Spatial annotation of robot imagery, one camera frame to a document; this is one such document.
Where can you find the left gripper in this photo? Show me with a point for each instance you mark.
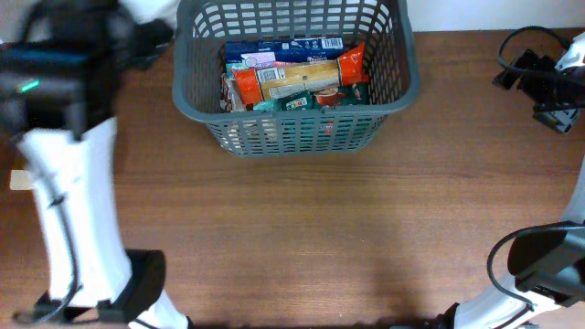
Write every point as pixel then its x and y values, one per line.
pixel 149 40

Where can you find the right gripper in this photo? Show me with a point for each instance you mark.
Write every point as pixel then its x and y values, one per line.
pixel 529 86

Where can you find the grey plastic shopping basket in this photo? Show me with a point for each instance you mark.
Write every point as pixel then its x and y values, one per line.
pixel 205 27

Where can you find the beige snack bag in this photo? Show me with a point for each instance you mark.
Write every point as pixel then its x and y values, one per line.
pixel 20 180
pixel 230 101

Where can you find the blue tissue box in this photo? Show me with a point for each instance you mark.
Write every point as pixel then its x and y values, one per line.
pixel 292 50

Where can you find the orange spaghetti packet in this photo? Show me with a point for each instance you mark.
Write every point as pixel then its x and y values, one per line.
pixel 277 82

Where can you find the green coffee sachet bag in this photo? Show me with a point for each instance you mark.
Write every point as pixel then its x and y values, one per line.
pixel 356 94

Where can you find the mint green snack packet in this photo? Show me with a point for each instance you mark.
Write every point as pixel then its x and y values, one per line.
pixel 232 67

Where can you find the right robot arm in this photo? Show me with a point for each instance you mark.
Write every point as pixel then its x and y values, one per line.
pixel 537 269

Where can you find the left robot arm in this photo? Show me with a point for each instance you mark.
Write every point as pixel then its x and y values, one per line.
pixel 59 80

